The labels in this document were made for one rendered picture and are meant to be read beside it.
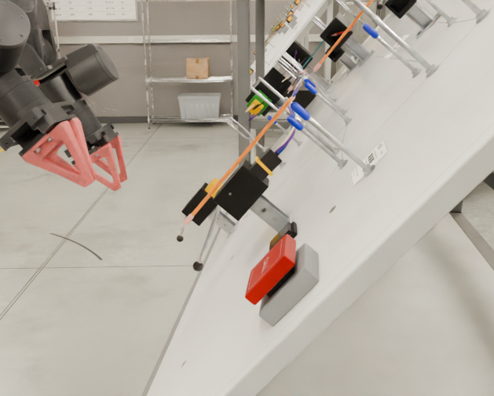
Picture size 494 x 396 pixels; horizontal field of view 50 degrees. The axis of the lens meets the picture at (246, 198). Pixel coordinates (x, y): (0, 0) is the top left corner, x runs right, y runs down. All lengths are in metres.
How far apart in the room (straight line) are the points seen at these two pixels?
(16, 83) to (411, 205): 0.47
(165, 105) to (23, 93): 7.62
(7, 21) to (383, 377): 0.68
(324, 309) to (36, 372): 2.06
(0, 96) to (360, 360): 0.63
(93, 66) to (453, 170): 0.65
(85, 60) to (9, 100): 0.26
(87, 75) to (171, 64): 7.32
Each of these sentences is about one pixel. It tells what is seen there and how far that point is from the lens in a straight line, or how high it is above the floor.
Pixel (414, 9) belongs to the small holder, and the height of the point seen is 1.32.
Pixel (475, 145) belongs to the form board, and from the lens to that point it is 0.38.
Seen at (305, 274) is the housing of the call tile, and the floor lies 1.11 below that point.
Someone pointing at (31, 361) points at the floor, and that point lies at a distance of 2.48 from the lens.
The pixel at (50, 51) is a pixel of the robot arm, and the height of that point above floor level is 1.26.
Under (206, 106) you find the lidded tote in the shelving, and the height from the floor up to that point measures 0.30.
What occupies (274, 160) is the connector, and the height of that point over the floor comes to 1.15.
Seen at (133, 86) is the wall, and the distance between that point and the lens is 8.32.
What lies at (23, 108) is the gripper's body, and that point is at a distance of 0.67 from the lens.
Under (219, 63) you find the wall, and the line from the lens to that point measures 8.16.
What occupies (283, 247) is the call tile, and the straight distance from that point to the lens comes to 0.43.
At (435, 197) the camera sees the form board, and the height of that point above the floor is 1.18.
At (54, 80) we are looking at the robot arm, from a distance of 0.92.
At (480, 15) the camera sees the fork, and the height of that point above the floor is 1.30.
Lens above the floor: 1.29
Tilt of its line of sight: 17 degrees down
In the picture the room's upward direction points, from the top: 1 degrees counter-clockwise
